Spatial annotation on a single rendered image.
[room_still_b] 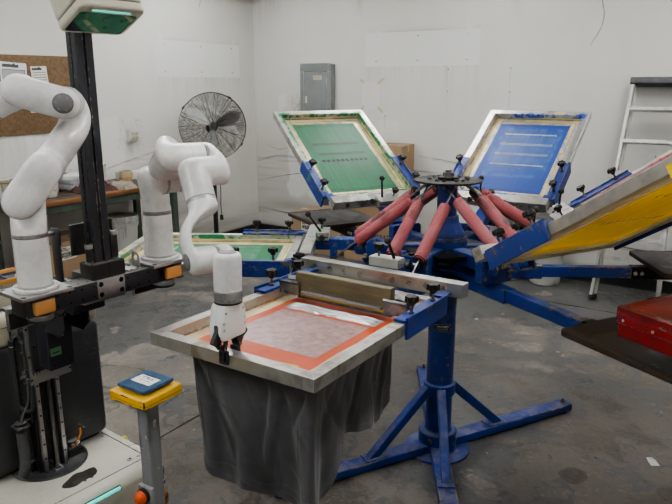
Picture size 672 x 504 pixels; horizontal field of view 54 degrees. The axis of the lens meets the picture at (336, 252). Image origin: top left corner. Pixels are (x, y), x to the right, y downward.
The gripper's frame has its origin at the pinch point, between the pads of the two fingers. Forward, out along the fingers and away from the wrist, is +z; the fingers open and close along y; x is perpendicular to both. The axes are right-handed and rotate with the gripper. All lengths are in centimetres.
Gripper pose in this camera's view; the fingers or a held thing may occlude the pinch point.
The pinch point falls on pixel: (229, 354)
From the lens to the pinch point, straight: 182.6
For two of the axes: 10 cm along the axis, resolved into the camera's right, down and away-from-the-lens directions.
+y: -5.4, 1.9, -8.2
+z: -0.1, 9.7, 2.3
